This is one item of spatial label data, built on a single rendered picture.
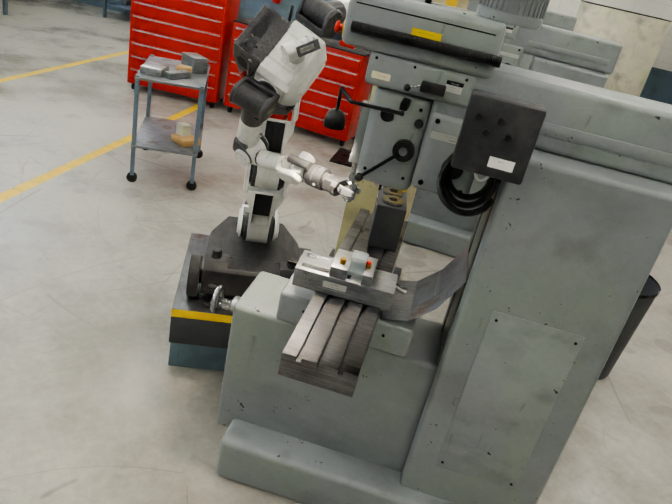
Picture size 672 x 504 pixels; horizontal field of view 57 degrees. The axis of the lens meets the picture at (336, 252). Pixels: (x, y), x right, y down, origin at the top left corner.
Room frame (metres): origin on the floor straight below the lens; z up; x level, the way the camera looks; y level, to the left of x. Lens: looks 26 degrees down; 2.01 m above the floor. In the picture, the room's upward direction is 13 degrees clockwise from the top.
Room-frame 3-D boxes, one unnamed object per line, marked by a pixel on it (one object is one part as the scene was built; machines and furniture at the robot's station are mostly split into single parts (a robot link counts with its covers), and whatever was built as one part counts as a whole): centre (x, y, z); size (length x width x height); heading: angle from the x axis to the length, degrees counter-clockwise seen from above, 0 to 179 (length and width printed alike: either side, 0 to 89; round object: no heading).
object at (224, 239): (2.79, 0.41, 0.59); 0.64 x 0.52 x 0.33; 11
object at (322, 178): (2.22, 0.08, 1.20); 0.13 x 0.12 x 0.10; 154
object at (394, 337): (2.08, -0.10, 0.79); 0.50 x 0.35 x 0.12; 83
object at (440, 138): (2.05, -0.30, 1.47); 0.24 x 0.19 x 0.26; 173
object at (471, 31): (2.08, -0.12, 1.81); 0.47 x 0.26 x 0.16; 83
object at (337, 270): (1.93, -0.03, 1.02); 0.15 x 0.06 x 0.04; 175
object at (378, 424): (2.08, -0.08, 0.43); 0.81 x 0.32 x 0.60; 83
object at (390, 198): (2.43, -0.18, 1.03); 0.22 x 0.12 x 0.20; 0
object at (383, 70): (2.07, -0.15, 1.68); 0.34 x 0.24 x 0.10; 83
